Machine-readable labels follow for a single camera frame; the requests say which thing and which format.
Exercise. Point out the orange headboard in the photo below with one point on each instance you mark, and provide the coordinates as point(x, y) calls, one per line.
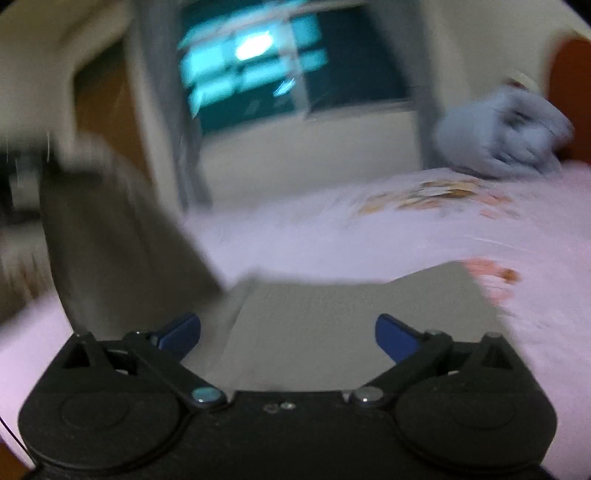
point(575, 92)

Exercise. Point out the beige pants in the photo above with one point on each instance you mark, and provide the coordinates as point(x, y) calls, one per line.
point(341, 323)

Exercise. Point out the brown wooden door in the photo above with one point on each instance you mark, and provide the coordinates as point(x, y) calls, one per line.
point(115, 120)

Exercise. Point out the window with white frame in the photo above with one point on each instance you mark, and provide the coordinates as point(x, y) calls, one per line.
point(277, 60)

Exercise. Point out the pink floral bed sheet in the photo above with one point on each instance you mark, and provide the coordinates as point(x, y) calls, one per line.
point(369, 230)

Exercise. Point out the grey curtain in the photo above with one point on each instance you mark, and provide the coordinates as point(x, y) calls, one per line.
point(415, 69)
point(184, 152)

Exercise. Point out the rolled light blue blanket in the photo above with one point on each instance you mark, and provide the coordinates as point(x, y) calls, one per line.
point(503, 134)

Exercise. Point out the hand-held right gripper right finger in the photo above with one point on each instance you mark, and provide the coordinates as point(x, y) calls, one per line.
point(392, 339)

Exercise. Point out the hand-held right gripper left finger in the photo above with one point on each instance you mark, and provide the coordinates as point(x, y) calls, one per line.
point(179, 333)

